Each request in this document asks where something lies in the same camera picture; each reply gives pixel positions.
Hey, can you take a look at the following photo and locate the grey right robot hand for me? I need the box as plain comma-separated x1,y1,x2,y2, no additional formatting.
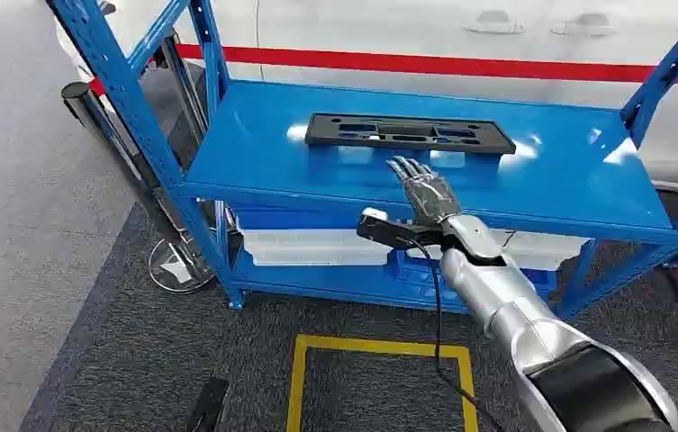
385,156,463,227

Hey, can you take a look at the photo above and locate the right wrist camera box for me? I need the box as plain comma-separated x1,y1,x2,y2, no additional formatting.
356,206,444,250

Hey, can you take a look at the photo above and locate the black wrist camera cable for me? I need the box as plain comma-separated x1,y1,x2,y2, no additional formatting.
398,237,503,432

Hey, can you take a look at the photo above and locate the black stanchion chrome base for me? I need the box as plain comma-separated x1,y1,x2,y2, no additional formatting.
60,81,217,294

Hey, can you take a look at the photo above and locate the white car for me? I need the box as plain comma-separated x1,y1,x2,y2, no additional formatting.
55,0,678,192

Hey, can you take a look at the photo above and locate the yellow floor tape square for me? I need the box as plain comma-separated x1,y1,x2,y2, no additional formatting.
285,333,481,432

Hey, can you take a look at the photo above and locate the black plastic plate frame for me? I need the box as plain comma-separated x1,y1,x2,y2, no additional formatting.
304,112,518,157

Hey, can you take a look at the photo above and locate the dark stanchion post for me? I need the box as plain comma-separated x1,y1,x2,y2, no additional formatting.
153,35,209,150

